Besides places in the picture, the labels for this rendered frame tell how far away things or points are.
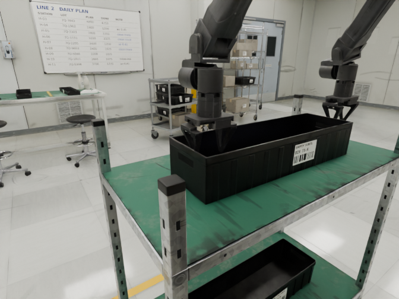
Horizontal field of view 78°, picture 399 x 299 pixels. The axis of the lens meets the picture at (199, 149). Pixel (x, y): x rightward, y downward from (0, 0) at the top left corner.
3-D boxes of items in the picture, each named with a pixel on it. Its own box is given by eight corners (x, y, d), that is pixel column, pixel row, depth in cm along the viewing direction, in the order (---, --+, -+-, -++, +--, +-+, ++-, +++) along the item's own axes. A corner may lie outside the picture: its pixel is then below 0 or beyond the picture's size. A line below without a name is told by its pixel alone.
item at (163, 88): (155, 120, 532) (153, 83, 506) (173, 117, 558) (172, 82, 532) (170, 126, 483) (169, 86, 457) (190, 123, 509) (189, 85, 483)
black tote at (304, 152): (205, 205, 55) (206, 158, 51) (170, 175, 68) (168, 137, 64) (346, 154, 84) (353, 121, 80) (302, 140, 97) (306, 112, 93)
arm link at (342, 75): (350, 61, 79) (363, 61, 81) (332, 61, 85) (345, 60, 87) (345, 83, 82) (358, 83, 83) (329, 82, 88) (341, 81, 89)
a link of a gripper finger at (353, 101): (325, 121, 92) (331, 96, 89) (336, 119, 96) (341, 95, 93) (344, 126, 87) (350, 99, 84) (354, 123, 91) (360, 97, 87)
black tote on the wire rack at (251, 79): (242, 85, 485) (243, 78, 481) (231, 83, 507) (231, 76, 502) (255, 83, 509) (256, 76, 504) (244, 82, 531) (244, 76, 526)
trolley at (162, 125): (149, 139, 409) (145, 76, 374) (187, 128, 472) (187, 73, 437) (171, 146, 375) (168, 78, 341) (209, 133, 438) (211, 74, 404)
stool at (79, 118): (58, 161, 321) (48, 117, 301) (94, 149, 362) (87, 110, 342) (83, 171, 294) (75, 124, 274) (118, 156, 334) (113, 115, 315)
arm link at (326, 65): (339, 48, 77) (361, 39, 79) (312, 48, 88) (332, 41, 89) (340, 85, 83) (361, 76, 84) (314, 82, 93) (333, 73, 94)
